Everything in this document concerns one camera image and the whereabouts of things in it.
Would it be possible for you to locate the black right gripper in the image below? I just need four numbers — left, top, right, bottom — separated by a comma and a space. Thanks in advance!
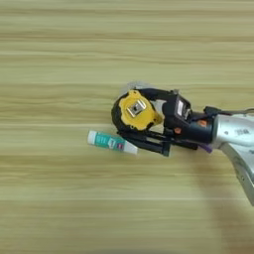
117, 87, 216, 158

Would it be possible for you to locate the yellow black tape measure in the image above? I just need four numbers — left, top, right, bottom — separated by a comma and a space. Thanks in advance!
110, 88, 166, 133

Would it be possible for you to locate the clear adhesive tape roll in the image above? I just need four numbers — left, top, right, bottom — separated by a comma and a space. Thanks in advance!
120, 80, 167, 115

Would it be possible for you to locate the green white glue stick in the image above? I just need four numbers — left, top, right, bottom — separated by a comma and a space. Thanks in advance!
86, 129, 139, 156

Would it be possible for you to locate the black box with white label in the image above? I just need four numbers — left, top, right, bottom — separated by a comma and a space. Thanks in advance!
172, 93, 192, 123

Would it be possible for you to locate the purple eraser block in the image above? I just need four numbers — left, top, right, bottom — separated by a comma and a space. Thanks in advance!
197, 142, 213, 155

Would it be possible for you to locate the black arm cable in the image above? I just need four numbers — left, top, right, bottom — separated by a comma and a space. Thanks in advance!
203, 105, 254, 117

